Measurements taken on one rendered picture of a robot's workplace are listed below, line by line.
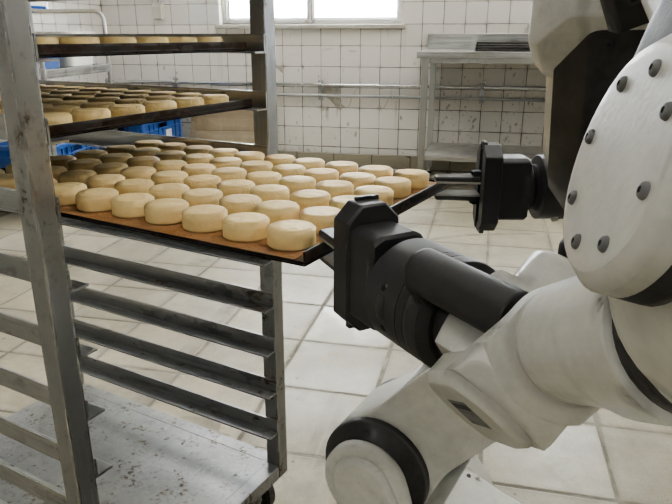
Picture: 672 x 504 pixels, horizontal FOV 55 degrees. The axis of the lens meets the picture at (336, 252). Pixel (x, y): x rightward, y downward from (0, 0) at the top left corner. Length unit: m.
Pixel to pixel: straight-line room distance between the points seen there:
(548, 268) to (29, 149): 0.57
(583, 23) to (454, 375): 0.30
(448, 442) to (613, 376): 0.56
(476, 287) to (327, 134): 4.70
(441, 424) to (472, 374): 0.43
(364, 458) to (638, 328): 0.62
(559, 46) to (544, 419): 0.32
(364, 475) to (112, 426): 0.85
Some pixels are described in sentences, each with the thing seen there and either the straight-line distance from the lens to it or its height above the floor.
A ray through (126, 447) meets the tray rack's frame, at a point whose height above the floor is 0.15.
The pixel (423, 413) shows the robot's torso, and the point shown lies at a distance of 0.79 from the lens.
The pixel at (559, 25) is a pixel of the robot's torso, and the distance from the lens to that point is 0.56.
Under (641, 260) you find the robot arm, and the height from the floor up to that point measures 0.92.
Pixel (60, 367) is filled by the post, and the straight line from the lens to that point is 0.87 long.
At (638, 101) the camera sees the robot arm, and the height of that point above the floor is 0.96.
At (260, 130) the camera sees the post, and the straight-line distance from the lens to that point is 1.12.
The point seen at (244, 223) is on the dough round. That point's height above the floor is 0.79.
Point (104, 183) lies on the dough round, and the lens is 0.90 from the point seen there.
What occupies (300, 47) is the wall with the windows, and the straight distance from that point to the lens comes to 5.08.
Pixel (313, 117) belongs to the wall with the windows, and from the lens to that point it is 5.09.
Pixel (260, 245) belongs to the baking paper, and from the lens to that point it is 0.66.
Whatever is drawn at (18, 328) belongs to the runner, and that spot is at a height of 0.60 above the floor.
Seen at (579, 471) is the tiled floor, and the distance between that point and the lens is 1.70.
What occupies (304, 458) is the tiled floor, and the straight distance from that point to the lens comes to 1.64.
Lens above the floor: 0.97
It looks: 19 degrees down
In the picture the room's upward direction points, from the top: straight up
